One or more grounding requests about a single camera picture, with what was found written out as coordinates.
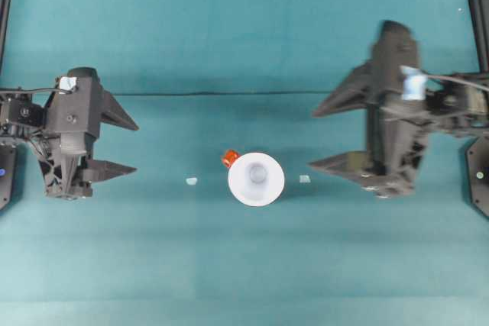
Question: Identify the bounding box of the white paper cup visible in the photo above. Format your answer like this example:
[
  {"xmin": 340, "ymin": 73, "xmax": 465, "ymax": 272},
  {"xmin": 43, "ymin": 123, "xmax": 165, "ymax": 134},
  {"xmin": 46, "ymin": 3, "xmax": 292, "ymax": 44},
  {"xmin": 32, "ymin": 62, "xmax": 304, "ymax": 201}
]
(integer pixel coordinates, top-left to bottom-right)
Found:
[{"xmin": 227, "ymin": 152, "xmax": 286, "ymax": 208}]

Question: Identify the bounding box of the black cup holder red handle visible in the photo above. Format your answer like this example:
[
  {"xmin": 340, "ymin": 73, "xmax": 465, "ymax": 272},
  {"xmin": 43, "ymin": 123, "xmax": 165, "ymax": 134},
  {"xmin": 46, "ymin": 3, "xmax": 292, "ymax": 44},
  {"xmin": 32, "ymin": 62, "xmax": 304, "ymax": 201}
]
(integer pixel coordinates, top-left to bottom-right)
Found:
[{"xmin": 220, "ymin": 149, "xmax": 241, "ymax": 169}]

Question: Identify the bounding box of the blue-green table cloth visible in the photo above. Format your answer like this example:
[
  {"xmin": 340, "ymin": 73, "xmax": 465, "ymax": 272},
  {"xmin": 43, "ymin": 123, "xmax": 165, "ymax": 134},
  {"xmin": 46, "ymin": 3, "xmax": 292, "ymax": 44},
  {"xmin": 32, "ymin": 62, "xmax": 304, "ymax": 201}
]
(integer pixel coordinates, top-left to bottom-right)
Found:
[{"xmin": 0, "ymin": 0, "xmax": 489, "ymax": 326}]

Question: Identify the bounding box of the thin black camera wire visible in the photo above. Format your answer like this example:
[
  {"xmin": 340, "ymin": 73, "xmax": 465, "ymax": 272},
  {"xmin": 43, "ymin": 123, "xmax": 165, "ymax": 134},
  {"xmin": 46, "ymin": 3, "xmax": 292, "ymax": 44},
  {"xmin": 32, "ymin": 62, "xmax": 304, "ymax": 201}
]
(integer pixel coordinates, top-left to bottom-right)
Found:
[
  {"xmin": 423, "ymin": 72, "xmax": 489, "ymax": 92},
  {"xmin": 0, "ymin": 87, "xmax": 76, "ymax": 95}
]

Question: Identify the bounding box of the black frame rail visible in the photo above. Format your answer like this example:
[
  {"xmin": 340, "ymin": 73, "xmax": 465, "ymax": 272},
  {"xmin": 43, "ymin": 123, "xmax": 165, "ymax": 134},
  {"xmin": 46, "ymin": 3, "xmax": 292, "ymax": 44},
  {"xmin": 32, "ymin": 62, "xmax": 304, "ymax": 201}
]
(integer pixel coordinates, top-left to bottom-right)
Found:
[
  {"xmin": 468, "ymin": 0, "xmax": 489, "ymax": 73},
  {"xmin": 0, "ymin": 0, "xmax": 15, "ymax": 75}
]

